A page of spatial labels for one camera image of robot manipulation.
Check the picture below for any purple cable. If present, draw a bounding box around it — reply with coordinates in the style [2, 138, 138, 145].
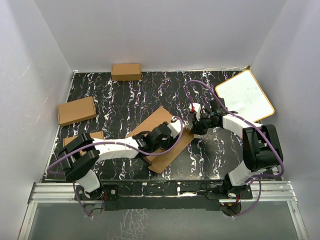
[46, 116, 185, 217]
[184, 80, 286, 217]

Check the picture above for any folded cardboard box back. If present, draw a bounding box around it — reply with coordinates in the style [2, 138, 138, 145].
[111, 63, 142, 81]

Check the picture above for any large cardboard box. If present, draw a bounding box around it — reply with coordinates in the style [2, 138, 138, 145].
[127, 107, 194, 174]

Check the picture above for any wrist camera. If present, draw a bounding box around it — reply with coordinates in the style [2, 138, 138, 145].
[188, 103, 202, 121]
[167, 119, 185, 138]

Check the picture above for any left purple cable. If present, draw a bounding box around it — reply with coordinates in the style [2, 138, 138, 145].
[46, 116, 185, 217]

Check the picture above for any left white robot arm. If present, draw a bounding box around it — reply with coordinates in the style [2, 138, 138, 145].
[59, 121, 183, 200]

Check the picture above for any white board yellow rim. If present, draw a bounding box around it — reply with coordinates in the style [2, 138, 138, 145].
[215, 69, 275, 122]

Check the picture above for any folded cardboard box left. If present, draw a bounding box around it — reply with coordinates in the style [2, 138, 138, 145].
[57, 96, 97, 127]

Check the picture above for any aluminium frame rail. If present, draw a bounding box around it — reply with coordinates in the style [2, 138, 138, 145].
[19, 173, 308, 240]

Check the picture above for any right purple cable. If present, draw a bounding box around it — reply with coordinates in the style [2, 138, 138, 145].
[184, 80, 286, 217]

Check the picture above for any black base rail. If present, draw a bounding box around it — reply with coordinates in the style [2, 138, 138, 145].
[74, 180, 253, 215]

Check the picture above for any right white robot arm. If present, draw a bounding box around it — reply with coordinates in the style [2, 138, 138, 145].
[189, 99, 283, 199]

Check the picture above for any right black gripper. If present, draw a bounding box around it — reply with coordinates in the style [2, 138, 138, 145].
[189, 111, 218, 135]

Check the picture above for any folded cardboard box front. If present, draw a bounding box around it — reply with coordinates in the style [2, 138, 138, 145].
[63, 130, 105, 147]

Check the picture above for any folded cardboard box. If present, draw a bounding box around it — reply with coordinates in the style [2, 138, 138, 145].
[111, 63, 142, 81]
[57, 96, 97, 127]
[63, 130, 105, 147]

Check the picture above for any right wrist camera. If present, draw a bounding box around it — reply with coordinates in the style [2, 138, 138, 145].
[188, 103, 202, 121]

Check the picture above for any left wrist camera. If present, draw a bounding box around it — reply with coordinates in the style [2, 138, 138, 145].
[167, 119, 185, 138]

